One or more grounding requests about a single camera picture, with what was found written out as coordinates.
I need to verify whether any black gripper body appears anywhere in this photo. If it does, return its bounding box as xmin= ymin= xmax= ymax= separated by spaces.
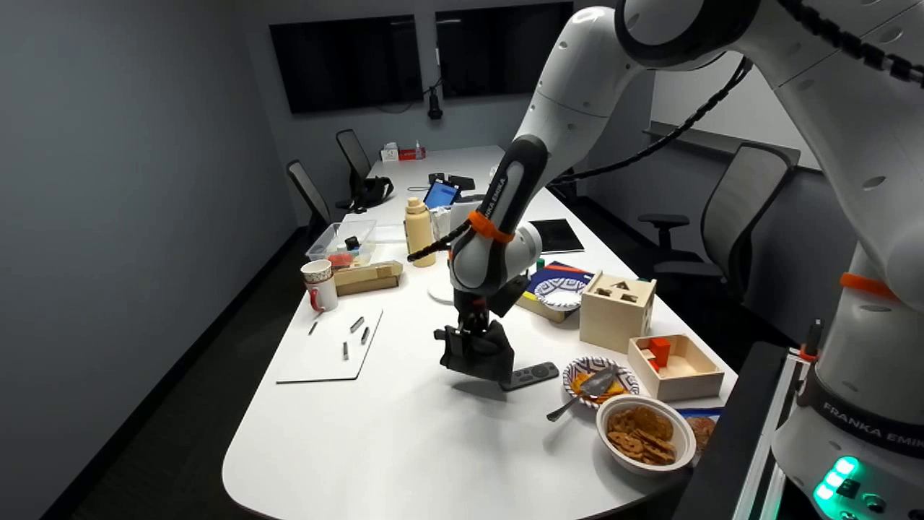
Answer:
xmin=448 ymin=286 xmax=513 ymax=341

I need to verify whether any small black remote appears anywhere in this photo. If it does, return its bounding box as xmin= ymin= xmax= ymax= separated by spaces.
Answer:
xmin=502 ymin=359 xmax=564 ymax=393

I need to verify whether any wooden shape sorter cube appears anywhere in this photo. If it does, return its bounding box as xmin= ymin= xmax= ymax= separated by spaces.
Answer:
xmin=577 ymin=270 xmax=661 ymax=357

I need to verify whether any white round plate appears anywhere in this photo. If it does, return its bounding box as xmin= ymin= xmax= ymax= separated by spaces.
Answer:
xmin=424 ymin=277 xmax=459 ymax=309

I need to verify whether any empty patterned paper bowl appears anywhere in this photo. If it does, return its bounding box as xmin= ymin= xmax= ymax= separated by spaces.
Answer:
xmin=538 ymin=286 xmax=587 ymax=322

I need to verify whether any blue book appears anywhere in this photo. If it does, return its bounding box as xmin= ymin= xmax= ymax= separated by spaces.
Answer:
xmin=516 ymin=261 xmax=599 ymax=322

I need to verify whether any metal spoon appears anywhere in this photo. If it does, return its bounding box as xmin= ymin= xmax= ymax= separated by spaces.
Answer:
xmin=542 ymin=370 xmax=620 ymax=426

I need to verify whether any small white box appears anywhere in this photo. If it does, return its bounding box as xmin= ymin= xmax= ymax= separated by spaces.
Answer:
xmin=430 ymin=205 xmax=467 ymax=245

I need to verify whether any beige squeeze bottle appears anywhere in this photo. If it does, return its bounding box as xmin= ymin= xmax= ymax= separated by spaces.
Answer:
xmin=401 ymin=193 xmax=443 ymax=273

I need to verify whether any patterned paper bowl with food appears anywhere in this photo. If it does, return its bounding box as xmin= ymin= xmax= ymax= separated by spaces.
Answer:
xmin=560 ymin=357 xmax=645 ymax=414

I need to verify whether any open laptop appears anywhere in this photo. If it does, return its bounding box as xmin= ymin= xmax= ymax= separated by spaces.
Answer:
xmin=528 ymin=216 xmax=587 ymax=257

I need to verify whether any white flat board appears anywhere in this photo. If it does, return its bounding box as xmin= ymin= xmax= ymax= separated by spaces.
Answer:
xmin=274 ymin=305 xmax=388 ymax=387

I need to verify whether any black flat pad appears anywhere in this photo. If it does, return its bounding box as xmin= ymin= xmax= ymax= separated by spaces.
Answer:
xmin=424 ymin=172 xmax=479 ymax=193

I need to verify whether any white jar with red label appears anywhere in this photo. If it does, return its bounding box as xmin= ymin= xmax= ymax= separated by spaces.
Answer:
xmin=298 ymin=257 xmax=344 ymax=319

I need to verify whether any clear plastic container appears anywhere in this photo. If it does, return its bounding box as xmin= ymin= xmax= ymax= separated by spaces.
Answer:
xmin=303 ymin=216 xmax=379 ymax=266

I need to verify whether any black bag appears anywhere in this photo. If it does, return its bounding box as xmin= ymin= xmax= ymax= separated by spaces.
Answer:
xmin=346 ymin=172 xmax=396 ymax=216

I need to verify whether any red wooden block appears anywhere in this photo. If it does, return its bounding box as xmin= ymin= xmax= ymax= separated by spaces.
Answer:
xmin=645 ymin=335 xmax=677 ymax=372

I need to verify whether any white bowl of pretzels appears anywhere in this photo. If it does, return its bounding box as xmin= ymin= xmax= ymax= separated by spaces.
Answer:
xmin=591 ymin=391 xmax=698 ymax=482

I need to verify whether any red and white box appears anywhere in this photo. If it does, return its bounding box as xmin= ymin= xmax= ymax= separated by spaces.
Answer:
xmin=379 ymin=140 xmax=430 ymax=164

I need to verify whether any shallow wooden tray box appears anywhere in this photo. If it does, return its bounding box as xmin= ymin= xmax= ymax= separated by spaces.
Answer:
xmin=626 ymin=329 xmax=729 ymax=404

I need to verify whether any blue orange snack packet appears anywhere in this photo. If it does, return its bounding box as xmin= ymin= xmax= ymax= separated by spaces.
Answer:
xmin=677 ymin=403 xmax=726 ymax=458

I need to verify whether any black robot stand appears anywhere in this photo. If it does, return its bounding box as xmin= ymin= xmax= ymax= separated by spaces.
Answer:
xmin=661 ymin=341 xmax=819 ymax=520

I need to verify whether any large grey mesh office chair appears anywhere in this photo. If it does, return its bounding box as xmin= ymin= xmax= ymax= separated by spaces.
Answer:
xmin=638 ymin=141 xmax=793 ymax=305

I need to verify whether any black wall webcam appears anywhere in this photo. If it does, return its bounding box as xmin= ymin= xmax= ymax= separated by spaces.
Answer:
xmin=424 ymin=82 xmax=448 ymax=124

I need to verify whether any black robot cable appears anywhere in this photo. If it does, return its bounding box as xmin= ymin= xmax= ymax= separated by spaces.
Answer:
xmin=407 ymin=55 xmax=756 ymax=270

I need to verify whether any black wall screen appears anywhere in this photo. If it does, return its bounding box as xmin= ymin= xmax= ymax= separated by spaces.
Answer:
xmin=434 ymin=0 xmax=577 ymax=102
xmin=265 ymin=13 xmax=424 ymax=118

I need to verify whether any white metal frame bar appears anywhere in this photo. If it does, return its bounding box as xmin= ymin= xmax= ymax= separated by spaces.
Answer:
xmin=733 ymin=344 xmax=808 ymax=520

